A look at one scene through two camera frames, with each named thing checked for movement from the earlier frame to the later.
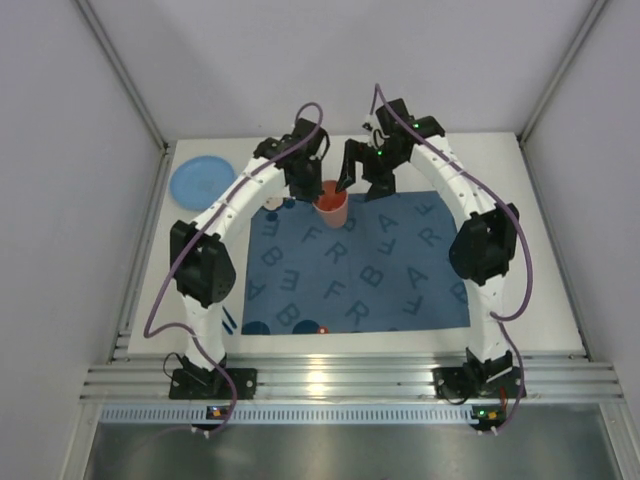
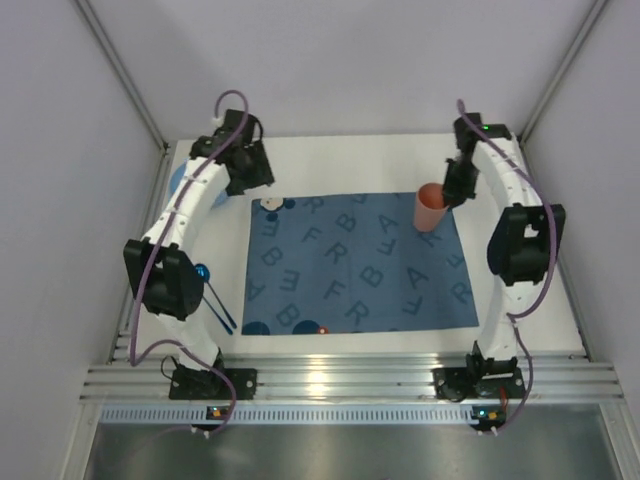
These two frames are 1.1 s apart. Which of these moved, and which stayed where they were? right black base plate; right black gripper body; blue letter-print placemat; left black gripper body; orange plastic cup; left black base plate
Moved: left black gripper body; orange plastic cup; right black gripper body
Stayed: blue letter-print placemat; left black base plate; right black base plate
